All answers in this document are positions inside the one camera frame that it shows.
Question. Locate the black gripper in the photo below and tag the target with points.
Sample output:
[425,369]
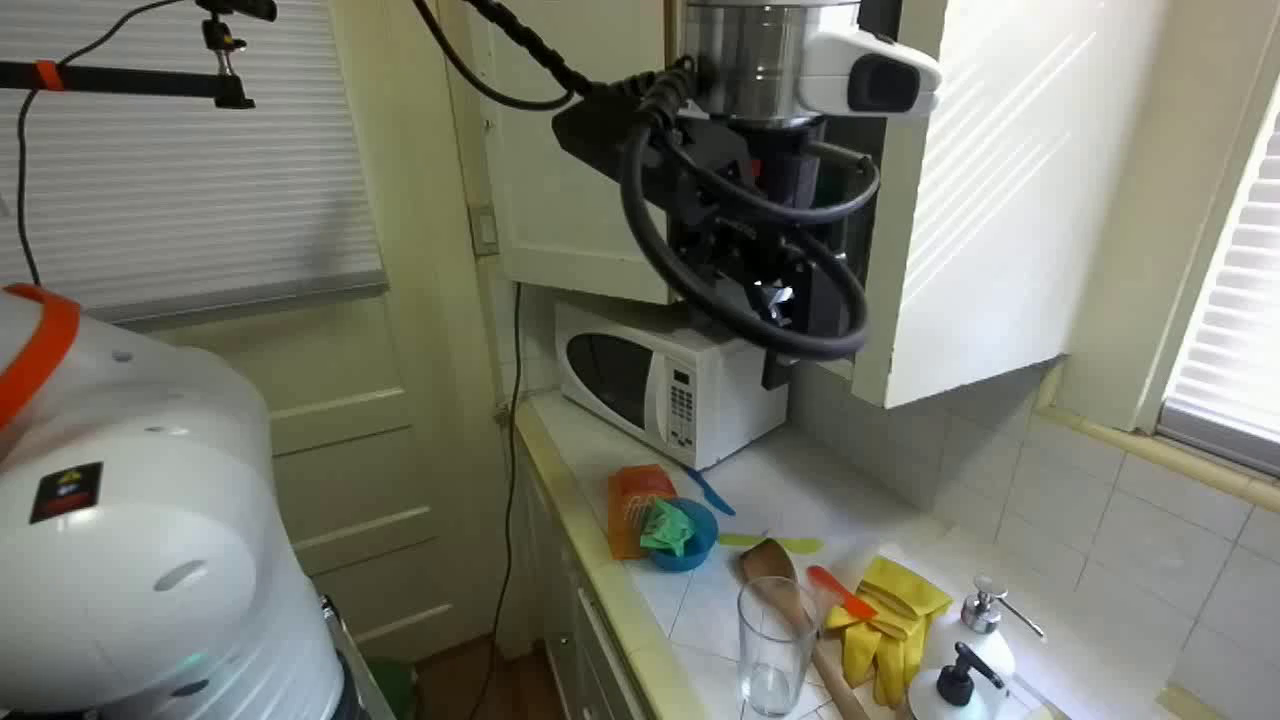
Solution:
[742,213]

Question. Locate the blue bowl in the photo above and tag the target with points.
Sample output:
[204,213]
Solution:
[699,546]

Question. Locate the white open cabinet door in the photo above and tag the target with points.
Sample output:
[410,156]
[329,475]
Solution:
[1014,185]

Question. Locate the cream counter drawer cabinet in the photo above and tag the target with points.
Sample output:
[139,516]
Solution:
[572,626]

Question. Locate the white microwave oven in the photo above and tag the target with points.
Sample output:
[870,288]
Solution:
[667,382]

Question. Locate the orange snack bag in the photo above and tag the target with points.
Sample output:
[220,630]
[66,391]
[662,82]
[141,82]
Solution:
[625,505]

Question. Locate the yellow green utensil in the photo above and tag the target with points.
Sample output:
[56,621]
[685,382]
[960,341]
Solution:
[773,541]

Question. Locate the wooden spoon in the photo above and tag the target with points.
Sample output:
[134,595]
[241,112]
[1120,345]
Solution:
[776,581]

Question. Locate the clear drinking glass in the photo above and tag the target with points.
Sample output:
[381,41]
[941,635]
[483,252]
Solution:
[773,661]

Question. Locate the cream panelled door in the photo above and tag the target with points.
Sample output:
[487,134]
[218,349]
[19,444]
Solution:
[361,464]

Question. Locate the soap dispenser with silver pump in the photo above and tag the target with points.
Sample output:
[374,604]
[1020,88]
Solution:
[988,626]

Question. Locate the narrow window blind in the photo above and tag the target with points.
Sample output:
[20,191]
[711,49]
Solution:
[1233,307]

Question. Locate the soap dispenser with black pump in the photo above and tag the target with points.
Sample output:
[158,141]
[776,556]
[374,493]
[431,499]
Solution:
[957,684]

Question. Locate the large window blind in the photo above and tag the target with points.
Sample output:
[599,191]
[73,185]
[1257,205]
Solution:
[187,185]

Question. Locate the cream wall cabinet body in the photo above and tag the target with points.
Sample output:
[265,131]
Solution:
[873,307]

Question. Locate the wall light switch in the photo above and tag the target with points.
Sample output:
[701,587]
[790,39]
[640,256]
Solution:
[483,229]

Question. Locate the black camera boom stand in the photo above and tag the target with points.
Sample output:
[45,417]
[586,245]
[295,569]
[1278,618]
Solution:
[145,82]

